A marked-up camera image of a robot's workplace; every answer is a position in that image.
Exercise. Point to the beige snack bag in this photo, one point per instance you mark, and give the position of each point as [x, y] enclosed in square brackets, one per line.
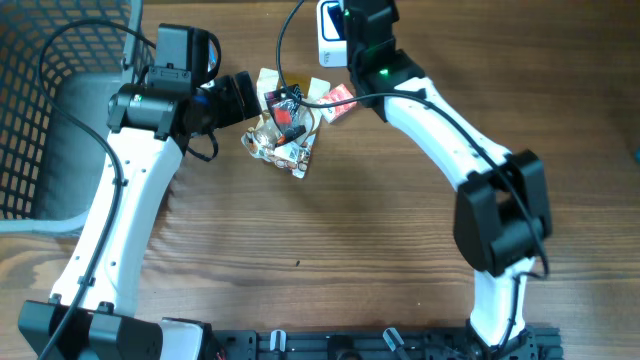
[260, 140]

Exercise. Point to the black mesh plastic basket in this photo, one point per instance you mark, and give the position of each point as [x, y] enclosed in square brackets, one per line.
[59, 59]

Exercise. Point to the hex wrench set package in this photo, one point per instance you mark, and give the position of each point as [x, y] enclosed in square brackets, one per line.
[284, 109]

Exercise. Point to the red Kleenex tissue pack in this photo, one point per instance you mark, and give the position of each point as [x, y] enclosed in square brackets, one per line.
[340, 98]

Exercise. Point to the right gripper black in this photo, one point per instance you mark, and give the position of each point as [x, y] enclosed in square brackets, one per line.
[391, 7]

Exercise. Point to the white barcode scanner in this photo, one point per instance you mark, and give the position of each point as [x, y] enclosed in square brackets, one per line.
[332, 45]

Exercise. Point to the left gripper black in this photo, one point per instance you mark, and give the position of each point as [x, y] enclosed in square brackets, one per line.
[233, 108]

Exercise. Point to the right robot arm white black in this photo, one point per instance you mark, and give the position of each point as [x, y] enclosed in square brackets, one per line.
[502, 213]

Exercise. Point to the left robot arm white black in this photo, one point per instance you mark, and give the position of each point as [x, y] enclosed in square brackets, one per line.
[90, 313]

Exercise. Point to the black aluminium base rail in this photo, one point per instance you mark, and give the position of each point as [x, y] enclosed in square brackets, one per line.
[533, 343]

